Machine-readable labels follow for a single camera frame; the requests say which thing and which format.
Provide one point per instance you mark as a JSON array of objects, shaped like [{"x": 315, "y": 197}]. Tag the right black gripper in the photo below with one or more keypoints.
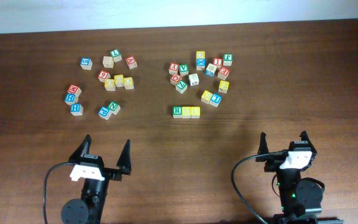
[{"x": 274, "y": 162}]

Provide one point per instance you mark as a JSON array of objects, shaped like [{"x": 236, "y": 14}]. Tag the blue H block upper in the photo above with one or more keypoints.
[{"x": 70, "y": 99}]

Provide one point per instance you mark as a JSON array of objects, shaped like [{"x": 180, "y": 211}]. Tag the yellow S block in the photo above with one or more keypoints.
[{"x": 186, "y": 112}]

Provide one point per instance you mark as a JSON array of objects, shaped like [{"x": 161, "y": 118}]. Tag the plain wooden block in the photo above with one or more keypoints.
[{"x": 108, "y": 62}]

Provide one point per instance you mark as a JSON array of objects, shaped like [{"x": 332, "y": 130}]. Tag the yellow lone block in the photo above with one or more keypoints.
[{"x": 195, "y": 112}]

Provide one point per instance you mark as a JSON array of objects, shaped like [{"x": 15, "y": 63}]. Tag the red I letter block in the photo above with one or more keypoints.
[{"x": 218, "y": 62}]

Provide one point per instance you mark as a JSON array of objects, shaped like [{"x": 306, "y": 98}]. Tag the blue edged wooden block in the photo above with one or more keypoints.
[{"x": 210, "y": 70}]

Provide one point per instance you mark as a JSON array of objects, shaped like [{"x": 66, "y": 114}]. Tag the blue S letter block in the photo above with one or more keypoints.
[{"x": 86, "y": 63}]

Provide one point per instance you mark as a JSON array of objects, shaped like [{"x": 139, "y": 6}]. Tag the green J letter block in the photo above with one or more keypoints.
[{"x": 227, "y": 59}]

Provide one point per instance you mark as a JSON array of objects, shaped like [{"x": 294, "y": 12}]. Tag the yellow block beside Z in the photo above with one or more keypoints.
[{"x": 206, "y": 96}]

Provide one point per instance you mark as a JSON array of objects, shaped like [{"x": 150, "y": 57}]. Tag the blue h block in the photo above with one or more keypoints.
[
  {"x": 76, "y": 109},
  {"x": 70, "y": 99}
]

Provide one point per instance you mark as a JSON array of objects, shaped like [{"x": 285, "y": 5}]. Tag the red Q letter block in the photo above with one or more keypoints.
[{"x": 175, "y": 79}]

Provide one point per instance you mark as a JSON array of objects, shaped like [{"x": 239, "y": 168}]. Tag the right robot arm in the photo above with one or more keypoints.
[{"x": 300, "y": 197}]

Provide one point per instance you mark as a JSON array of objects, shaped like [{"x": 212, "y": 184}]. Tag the green R letter block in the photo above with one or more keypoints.
[{"x": 177, "y": 112}]

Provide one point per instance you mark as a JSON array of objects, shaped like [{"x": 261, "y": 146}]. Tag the green N letter block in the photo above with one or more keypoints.
[{"x": 113, "y": 107}]

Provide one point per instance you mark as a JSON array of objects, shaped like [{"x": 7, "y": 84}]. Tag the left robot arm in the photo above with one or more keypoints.
[{"x": 89, "y": 207}]

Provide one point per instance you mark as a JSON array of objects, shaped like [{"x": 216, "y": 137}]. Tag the yellow block top right cluster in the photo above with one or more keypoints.
[{"x": 200, "y": 54}]

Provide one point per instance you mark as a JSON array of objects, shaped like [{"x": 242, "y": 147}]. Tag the red M letter block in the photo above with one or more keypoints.
[{"x": 74, "y": 90}]

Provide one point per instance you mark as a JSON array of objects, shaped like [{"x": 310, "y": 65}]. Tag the yellow block left cluster right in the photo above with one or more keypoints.
[{"x": 128, "y": 83}]

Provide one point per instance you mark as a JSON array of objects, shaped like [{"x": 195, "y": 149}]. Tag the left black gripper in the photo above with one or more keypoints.
[{"x": 123, "y": 165}]

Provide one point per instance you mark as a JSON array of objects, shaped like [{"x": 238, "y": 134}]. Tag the green Z letter block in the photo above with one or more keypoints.
[{"x": 181, "y": 86}]

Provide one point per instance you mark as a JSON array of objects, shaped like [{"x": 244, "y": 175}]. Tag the red E letter block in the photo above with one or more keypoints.
[{"x": 223, "y": 73}]

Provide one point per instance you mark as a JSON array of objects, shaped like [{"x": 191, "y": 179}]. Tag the blue 1 number block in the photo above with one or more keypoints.
[{"x": 215, "y": 100}]

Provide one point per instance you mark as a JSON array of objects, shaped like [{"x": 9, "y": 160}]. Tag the red A letter block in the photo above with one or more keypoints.
[{"x": 131, "y": 62}]

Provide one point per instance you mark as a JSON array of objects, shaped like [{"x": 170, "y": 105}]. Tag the blue X letter block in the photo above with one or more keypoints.
[{"x": 200, "y": 63}]

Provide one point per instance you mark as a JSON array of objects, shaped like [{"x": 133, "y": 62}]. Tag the green L letter block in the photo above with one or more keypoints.
[{"x": 116, "y": 55}]

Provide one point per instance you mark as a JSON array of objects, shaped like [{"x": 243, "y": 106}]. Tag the yellow block left cluster front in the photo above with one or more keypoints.
[{"x": 110, "y": 85}]

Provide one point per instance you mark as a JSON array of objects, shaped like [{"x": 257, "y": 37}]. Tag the yellow block cluster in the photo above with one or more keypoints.
[
  {"x": 200, "y": 54},
  {"x": 128, "y": 83},
  {"x": 110, "y": 85},
  {"x": 119, "y": 80}
]

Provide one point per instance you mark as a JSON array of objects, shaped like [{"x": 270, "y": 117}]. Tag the blue P letter block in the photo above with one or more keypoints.
[{"x": 105, "y": 113}]

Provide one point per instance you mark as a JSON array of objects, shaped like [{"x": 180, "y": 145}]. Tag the yellow block far right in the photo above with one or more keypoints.
[{"x": 223, "y": 86}]

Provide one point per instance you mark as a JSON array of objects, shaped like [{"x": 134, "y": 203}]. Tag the red 6 number block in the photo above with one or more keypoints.
[{"x": 103, "y": 76}]

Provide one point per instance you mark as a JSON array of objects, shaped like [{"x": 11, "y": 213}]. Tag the blue H block lower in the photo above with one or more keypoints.
[{"x": 76, "y": 109}]

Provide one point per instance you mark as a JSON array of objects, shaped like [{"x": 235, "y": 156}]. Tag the yellow block left cluster middle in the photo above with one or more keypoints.
[{"x": 119, "y": 80}]

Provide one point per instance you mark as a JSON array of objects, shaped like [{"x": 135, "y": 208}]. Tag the green V letter block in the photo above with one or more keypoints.
[{"x": 184, "y": 70}]

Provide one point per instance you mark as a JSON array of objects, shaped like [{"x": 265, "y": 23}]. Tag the red Y letter block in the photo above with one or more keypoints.
[{"x": 173, "y": 68}]

